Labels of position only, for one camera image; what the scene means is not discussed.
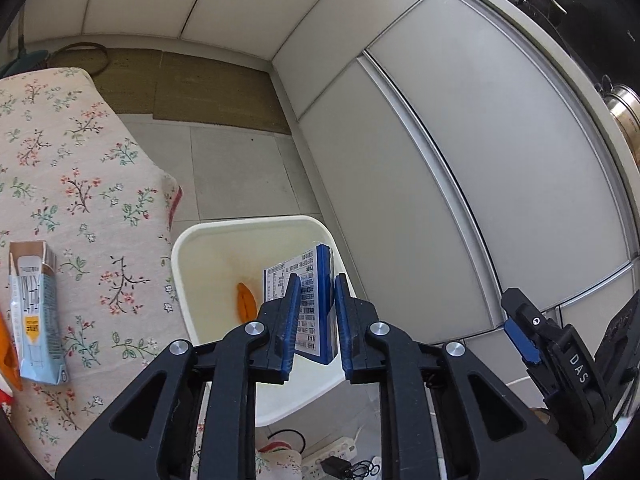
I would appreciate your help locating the steel cooking pot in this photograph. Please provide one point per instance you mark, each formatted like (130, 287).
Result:
(625, 110)

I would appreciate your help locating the red snack packet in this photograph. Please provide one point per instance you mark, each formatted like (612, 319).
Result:
(4, 400)

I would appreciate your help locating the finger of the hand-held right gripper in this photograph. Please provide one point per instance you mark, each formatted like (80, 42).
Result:
(520, 340)

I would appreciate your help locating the black plug adapter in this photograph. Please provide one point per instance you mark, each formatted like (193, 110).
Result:
(334, 466)

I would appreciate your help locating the white plastic waste bin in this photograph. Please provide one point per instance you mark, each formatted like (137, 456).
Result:
(220, 270)

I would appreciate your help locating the white power strip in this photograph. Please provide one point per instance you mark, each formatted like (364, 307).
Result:
(335, 446)

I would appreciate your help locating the floral tablecloth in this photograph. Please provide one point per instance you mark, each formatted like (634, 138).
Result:
(75, 160)

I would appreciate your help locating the brown rattan hoop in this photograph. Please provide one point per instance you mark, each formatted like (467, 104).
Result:
(103, 57)

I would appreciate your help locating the white kitchen cabinets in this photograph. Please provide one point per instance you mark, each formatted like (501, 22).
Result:
(450, 160)

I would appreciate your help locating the small orange peel piece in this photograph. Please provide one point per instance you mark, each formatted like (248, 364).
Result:
(246, 302)

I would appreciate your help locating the large orange peel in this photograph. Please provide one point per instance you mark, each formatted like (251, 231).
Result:
(7, 355)

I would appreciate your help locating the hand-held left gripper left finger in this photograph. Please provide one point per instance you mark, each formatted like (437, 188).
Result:
(292, 320)

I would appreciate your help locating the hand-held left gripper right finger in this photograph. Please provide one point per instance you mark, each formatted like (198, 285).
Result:
(345, 320)

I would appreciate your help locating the blue and white printed box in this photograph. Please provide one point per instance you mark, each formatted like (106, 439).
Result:
(312, 300)

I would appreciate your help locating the brown woven floor mat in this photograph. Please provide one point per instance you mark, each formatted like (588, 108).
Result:
(130, 80)
(220, 95)

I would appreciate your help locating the light blue milk carton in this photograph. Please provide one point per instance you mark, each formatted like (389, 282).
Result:
(37, 320)

